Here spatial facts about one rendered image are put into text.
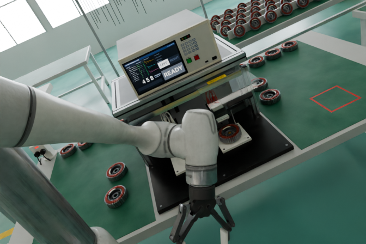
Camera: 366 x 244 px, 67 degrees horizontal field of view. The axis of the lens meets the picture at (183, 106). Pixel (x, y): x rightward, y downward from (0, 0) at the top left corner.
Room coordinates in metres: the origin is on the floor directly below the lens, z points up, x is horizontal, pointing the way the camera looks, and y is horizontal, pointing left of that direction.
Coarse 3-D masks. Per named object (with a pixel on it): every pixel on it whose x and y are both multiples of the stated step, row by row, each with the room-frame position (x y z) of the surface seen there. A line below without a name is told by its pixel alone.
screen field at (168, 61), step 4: (172, 56) 1.18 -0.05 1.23; (176, 56) 1.18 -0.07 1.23; (164, 60) 1.18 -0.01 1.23; (168, 60) 1.18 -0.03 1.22; (172, 60) 1.18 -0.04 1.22; (176, 60) 1.18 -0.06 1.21; (160, 64) 1.18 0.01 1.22; (164, 64) 1.18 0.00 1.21; (168, 64) 1.18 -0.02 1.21; (160, 68) 1.18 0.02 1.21
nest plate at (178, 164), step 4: (172, 160) 1.07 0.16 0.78; (176, 160) 1.06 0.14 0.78; (180, 160) 1.05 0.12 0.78; (184, 160) 1.04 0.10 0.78; (176, 164) 1.03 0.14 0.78; (180, 164) 1.02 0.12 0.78; (184, 164) 1.01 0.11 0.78; (176, 168) 1.01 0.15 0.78; (180, 168) 0.99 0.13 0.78; (184, 168) 0.98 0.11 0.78; (176, 172) 0.98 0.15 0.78; (180, 172) 0.97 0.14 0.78
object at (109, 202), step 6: (114, 186) 1.07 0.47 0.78; (120, 186) 1.05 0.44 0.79; (108, 192) 1.04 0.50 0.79; (114, 192) 1.05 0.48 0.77; (120, 192) 1.04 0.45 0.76; (126, 192) 1.01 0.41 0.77; (108, 198) 1.01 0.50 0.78; (114, 198) 1.00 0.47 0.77; (120, 198) 0.98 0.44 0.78; (126, 198) 0.99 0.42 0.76; (108, 204) 0.97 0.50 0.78; (114, 204) 0.96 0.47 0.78; (120, 204) 0.96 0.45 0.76
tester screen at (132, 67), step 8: (160, 48) 1.18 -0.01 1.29; (168, 48) 1.18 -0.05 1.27; (176, 48) 1.18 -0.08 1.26; (144, 56) 1.18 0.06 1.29; (152, 56) 1.18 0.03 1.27; (160, 56) 1.18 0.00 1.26; (168, 56) 1.18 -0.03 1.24; (128, 64) 1.18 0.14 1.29; (136, 64) 1.18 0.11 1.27; (144, 64) 1.18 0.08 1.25; (152, 64) 1.18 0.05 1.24; (128, 72) 1.18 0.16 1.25; (136, 72) 1.18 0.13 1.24; (144, 72) 1.18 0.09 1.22; (152, 72) 1.18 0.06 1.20; (160, 72) 1.18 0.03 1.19; (184, 72) 1.18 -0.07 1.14; (136, 80) 1.18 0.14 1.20; (136, 88) 1.18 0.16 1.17
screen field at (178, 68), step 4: (176, 64) 1.18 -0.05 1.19; (180, 64) 1.18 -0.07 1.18; (168, 68) 1.18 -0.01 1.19; (172, 68) 1.18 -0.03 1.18; (176, 68) 1.18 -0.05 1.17; (180, 68) 1.18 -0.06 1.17; (184, 68) 1.18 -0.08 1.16; (164, 72) 1.18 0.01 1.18; (168, 72) 1.18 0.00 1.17; (172, 72) 1.18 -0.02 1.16; (176, 72) 1.18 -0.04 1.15; (180, 72) 1.18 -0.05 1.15; (164, 76) 1.18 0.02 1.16; (168, 76) 1.18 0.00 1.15; (172, 76) 1.18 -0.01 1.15
